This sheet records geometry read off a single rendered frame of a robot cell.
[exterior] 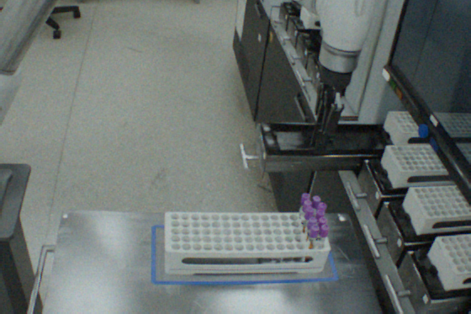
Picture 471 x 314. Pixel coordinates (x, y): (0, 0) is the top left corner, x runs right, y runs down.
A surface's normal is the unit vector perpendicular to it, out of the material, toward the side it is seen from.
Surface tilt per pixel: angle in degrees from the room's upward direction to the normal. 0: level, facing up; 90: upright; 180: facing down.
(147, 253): 0
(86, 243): 0
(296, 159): 90
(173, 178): 0
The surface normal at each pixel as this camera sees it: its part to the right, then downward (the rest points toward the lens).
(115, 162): 0.11, -0.80
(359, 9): 0.17, 0.46
